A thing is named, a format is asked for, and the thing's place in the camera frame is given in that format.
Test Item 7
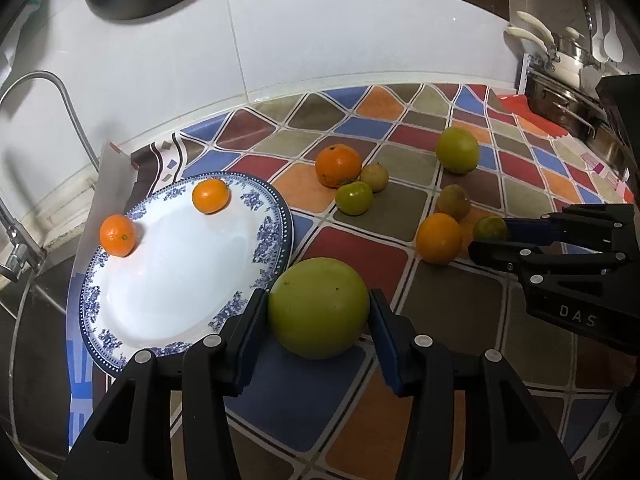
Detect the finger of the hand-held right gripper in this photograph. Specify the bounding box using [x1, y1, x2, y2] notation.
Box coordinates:
[501, 203, 640, 252]
[467, 240, 628, 277]

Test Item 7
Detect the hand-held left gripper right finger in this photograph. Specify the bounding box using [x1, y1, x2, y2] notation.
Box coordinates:
[367, 288, 579, 480]

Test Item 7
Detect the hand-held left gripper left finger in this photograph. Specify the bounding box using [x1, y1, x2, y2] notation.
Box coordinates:
[59, 287, 271, 480]

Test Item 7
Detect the small green-orange tangerine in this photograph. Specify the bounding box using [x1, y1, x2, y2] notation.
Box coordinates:
[472, 216, 510, 242]

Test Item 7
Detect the large green pomelo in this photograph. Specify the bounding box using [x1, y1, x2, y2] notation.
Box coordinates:
[267, 257, 371, 360]

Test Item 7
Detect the blue and white porcelain plate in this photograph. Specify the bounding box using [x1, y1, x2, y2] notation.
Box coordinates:
[79, 172, 294, 374]

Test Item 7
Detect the medium orange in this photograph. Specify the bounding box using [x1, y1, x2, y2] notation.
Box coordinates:
[416, 212, 463, 266]

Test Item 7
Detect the brownish green citrus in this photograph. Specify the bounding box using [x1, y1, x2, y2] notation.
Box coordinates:
[436, 184, 472, 221]

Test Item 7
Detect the colourful checked tablecloth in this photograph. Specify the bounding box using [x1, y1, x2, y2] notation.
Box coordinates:
[66, 83, 635, 480]

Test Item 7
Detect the pink label sheet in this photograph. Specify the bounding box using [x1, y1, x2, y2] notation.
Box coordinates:
[583, 149, 632, 192]

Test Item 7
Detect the large green orange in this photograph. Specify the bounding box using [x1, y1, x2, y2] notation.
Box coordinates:
[435, 126, 481, 176]

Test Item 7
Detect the stainless steel pan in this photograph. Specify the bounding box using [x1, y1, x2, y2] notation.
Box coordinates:
[524, 69, 608, 139]

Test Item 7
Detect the small orange tangerine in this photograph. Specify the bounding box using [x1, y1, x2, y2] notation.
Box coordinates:
[99, 214, 137, 258]
[192, 178, 231, 215]

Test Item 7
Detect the green tangerine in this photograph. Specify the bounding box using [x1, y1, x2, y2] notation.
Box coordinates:
[334, 181, 374, 216]

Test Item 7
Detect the small yellow-green citrus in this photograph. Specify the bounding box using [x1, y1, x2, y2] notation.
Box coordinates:
[359, 162, 390, 193]

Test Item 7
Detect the black appliance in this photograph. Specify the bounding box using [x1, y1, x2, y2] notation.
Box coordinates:
[596, 74, 640, 163]

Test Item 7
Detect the white plastic spatula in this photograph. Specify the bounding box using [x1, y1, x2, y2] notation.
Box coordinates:
[592, 0, 624, 64]

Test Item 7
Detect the chrome faucet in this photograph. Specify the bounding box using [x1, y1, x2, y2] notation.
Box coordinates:
[0, 70, 101, 282]

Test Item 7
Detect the steel pot with white handles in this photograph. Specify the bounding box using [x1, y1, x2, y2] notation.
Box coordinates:
[504, 10, 603, 77]

